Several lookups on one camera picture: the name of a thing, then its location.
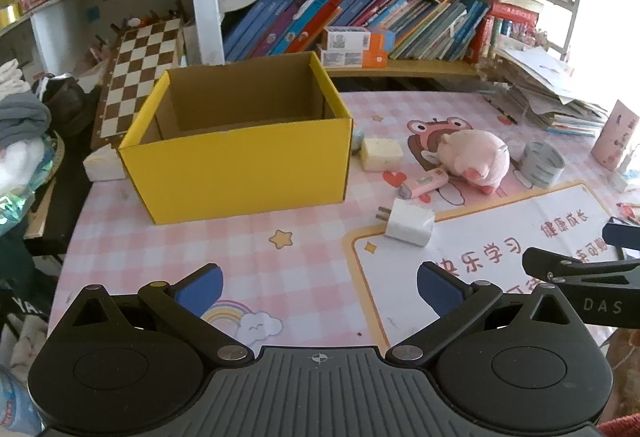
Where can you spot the pile of clothes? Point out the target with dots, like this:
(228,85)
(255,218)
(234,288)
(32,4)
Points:
(20,117)

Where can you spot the black pen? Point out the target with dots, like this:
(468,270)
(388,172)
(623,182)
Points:
(500,111)

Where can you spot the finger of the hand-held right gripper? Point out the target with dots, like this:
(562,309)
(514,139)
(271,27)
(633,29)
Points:
(622,234)
(560,267)

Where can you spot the black bag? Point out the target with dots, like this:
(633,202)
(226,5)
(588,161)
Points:
(67,104)

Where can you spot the stack of papers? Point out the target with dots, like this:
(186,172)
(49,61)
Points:
(545,87)

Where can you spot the grey tape roll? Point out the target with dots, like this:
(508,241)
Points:
(540,167)

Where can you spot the row of books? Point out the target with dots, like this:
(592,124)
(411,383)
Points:
(310,12)

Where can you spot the pale yellow sponge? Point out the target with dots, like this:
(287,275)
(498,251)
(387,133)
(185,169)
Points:
(380,154)

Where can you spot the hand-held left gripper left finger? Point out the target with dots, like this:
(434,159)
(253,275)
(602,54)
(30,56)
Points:
(202,289)

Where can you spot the pink plush pig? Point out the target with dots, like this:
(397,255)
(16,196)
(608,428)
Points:
(475,154)

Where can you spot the small pink handheld device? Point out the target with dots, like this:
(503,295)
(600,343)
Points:
(425,182)

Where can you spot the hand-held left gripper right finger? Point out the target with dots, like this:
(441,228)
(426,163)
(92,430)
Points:
(440,289)

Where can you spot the pink card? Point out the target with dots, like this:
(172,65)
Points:
(617,137)

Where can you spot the white charger plug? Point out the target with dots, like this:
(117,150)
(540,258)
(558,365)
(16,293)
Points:
(407,222)

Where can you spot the yellow cardboard box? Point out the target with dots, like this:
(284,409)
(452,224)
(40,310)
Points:
(235,172)

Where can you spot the small white box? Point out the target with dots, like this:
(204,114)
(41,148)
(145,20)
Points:
(102,167)

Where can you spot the brown white chessboard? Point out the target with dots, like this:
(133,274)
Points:
(135,77)

